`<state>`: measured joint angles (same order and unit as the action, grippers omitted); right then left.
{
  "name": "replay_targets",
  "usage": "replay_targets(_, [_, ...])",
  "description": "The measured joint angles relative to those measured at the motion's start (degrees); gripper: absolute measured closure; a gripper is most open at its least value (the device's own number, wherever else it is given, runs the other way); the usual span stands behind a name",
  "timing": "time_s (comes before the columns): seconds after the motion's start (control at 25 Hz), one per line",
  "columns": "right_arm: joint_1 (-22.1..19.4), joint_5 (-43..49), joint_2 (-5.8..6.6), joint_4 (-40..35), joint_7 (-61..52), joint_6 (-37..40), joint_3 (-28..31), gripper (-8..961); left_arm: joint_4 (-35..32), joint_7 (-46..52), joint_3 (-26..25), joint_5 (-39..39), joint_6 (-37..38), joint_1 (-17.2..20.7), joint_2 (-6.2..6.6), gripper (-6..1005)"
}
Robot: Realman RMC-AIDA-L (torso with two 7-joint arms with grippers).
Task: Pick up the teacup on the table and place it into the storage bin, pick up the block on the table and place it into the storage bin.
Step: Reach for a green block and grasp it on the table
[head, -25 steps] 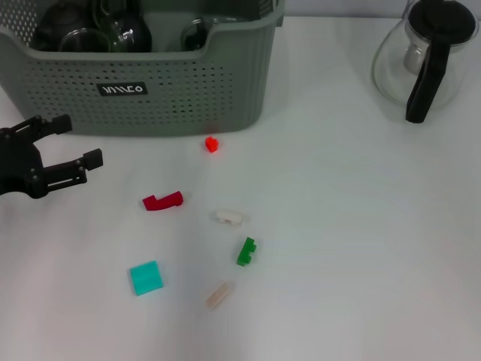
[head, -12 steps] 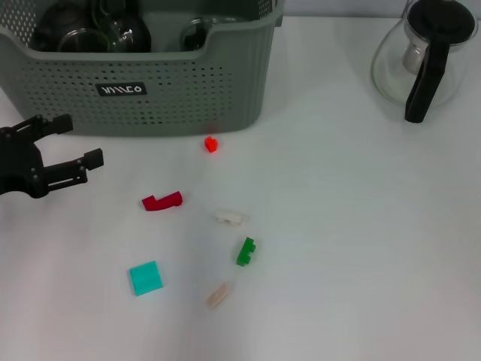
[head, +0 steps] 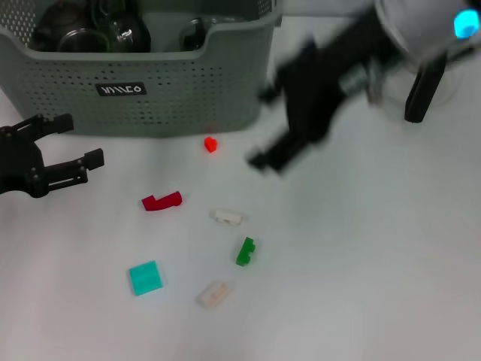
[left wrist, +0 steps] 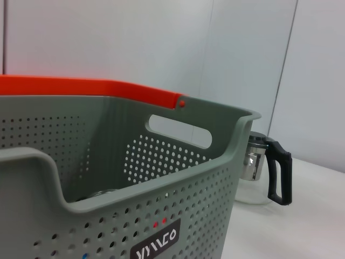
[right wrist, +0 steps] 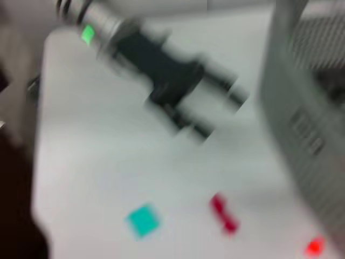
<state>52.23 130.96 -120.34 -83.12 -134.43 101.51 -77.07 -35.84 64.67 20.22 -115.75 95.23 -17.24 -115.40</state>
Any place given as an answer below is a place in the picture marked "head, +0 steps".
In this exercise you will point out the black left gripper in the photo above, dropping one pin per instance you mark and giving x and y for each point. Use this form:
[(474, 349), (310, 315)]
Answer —
[(19, 165)]

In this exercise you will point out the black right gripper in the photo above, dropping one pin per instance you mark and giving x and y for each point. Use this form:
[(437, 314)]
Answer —
[(319, 86)]

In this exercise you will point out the glass teacup with black base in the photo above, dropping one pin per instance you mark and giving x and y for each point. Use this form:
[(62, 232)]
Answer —
[(80, 43), (112, 7), (191, 37), (131, 35)]

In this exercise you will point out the small white block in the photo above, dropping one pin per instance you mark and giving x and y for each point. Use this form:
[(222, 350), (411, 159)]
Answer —
[(227, 217)]

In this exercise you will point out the green stepped block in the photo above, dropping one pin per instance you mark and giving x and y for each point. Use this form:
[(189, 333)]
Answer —
[(246, 252)]

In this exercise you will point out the large translucent white block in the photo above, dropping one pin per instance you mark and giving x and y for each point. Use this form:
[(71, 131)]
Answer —
[(214, 296)]

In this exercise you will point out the small red notched block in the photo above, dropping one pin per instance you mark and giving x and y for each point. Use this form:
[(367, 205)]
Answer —
[(210, 144)]

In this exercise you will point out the grey-green perforated storage bin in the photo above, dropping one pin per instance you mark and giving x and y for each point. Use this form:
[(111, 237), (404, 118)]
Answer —
[(188, 94)]

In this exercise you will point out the dark red curved block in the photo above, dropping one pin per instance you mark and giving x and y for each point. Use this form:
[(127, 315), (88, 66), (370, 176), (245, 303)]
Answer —
[(154, 204)]

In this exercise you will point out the teal ridged block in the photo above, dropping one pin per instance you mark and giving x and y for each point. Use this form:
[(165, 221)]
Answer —
[(146, 279)]

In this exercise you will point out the dark brown clay teapot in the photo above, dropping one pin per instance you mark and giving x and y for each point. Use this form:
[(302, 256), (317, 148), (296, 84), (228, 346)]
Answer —
[(49, 26)]

